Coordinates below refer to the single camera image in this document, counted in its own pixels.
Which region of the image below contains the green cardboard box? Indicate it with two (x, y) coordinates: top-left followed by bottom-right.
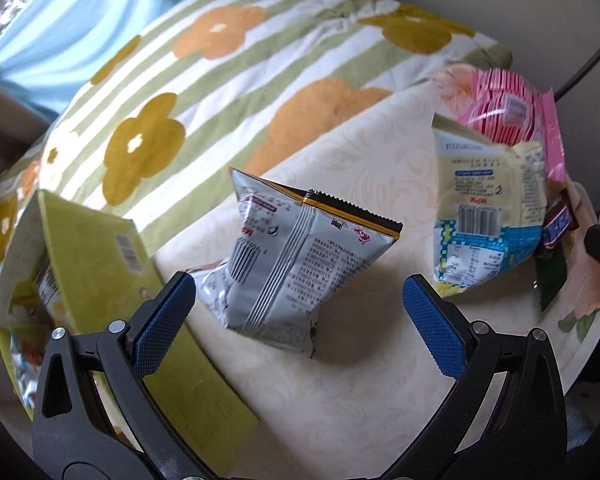
(0, 189), (261, 431)

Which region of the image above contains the cream tablecloth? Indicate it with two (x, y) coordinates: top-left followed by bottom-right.
(152, 62), (600, 466)

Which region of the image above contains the light blue cloth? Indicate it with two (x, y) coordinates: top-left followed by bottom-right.
(0, 0), (212, 123)

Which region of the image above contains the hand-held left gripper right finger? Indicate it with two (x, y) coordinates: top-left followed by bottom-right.
(403, 274), (567, 476)

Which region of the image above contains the white corn snack packet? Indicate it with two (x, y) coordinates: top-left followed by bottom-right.
(32, 260), (68, 323)

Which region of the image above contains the yellow and blue snack bag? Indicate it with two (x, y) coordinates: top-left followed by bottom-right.
(431, 127), (552, 292)

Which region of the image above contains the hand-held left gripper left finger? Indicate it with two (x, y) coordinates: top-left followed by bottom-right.
(32, 271), (197, 472)

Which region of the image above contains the silver snack packet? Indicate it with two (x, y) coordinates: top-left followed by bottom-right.
(194, 166), (404, 359)

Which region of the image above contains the brown chocolate bar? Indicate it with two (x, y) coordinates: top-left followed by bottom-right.
(539, 194), (579, 262)

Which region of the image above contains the pink striped snack packet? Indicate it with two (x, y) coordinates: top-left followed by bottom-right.
(452, 66), (567, 184)

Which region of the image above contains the blue white snack packet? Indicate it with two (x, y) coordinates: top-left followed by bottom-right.
(9, 335), (48, 411)

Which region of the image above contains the floral striped blanket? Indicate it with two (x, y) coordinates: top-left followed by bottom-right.
(0, 0), (513, 271)

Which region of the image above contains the black clothes rack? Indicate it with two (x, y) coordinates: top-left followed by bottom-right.
(554, 20), (600, 102)

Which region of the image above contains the dark green snack packet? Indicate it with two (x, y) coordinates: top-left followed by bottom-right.
(534, 255), (572, 313)

